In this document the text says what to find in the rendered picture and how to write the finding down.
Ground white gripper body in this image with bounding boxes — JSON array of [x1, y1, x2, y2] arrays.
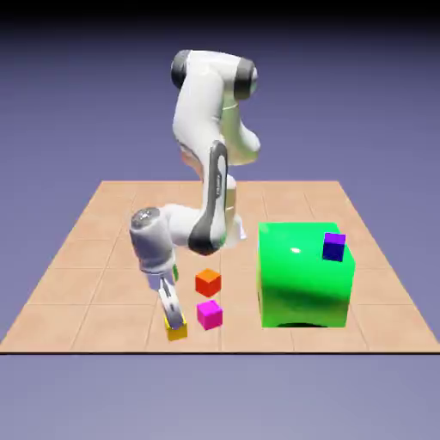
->
[[156, 277, 184, 322]]

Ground small yellow cube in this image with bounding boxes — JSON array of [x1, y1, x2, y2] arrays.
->
[[163, 313, 189, 342]]

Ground small magenta cube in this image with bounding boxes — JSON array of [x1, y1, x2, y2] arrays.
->
[[196, 299, 223, 332]]

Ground small orange cube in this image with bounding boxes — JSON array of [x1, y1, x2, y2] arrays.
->
[[194, 268, 222, 298]]

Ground small blue cube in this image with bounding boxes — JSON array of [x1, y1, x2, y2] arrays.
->
[[321, 232, 347, 263]]

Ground large green box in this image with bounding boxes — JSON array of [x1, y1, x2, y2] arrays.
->
[[257, 221, 356, 329]]

